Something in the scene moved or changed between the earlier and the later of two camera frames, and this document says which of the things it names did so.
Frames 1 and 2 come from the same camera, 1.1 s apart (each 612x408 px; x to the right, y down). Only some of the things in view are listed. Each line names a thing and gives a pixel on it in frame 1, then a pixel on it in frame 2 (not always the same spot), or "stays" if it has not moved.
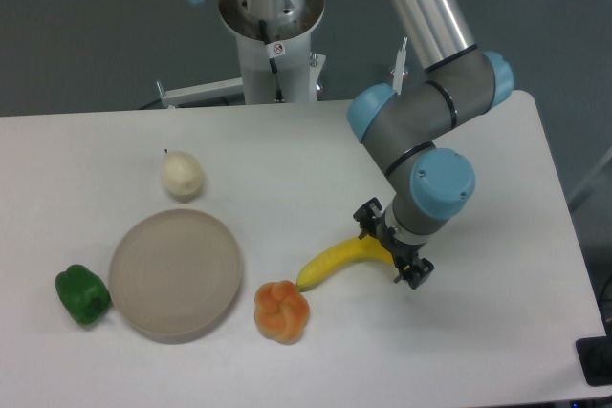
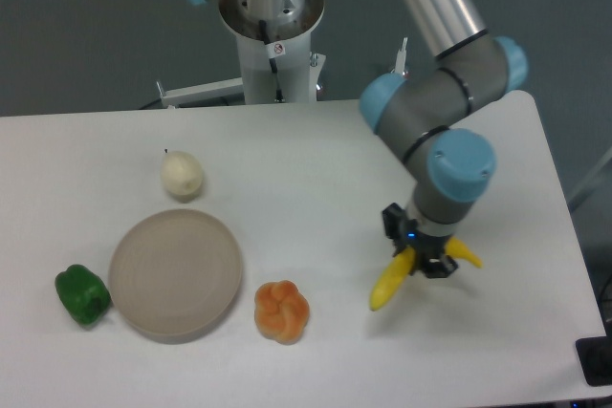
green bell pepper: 84,295 stays
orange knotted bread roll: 281,311 stays
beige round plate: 174,275 stays
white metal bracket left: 201,93 stays
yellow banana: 370,246 -> 399,270
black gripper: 371,221 -> 427,246
